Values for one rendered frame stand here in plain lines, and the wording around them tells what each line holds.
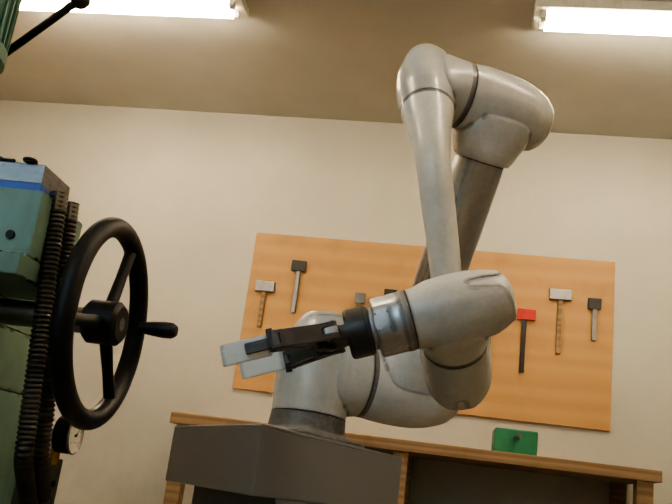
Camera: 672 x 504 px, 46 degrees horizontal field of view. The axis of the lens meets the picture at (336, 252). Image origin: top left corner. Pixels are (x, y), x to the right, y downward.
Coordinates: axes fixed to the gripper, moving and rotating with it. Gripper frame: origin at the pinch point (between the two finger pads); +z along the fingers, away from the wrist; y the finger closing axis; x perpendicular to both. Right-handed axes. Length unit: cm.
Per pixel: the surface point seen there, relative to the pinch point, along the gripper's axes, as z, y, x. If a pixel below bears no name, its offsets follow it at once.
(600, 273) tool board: -151, -311, -60
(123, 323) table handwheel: 12.7, 11.0, -6.8
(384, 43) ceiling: -63, -230, -180
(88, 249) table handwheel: 11.8, 23.8, -13.6
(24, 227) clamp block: 20.6, 21.0, -19.8
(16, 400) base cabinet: 35.5, -4.2, -3.2
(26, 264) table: 20.9, 20.9, -14.8
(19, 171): 20.8, 19.8, -28.5
